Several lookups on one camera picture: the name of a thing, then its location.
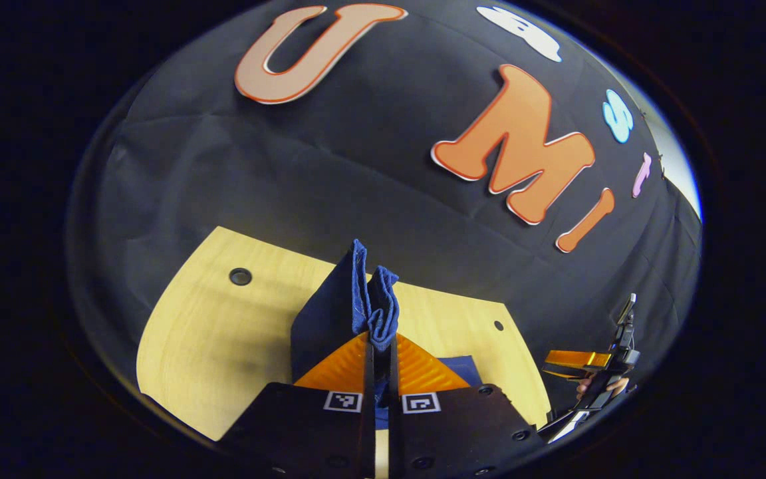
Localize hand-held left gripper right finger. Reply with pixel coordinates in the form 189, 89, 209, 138
388, 333, 547, 479

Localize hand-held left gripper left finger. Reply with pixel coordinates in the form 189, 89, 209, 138
220, 331, 376, 479

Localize blue denim jeans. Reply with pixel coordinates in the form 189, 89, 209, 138
290, 238, 483, 430

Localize black backdrop cloth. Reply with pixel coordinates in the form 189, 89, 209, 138
67, 0, 703, 426

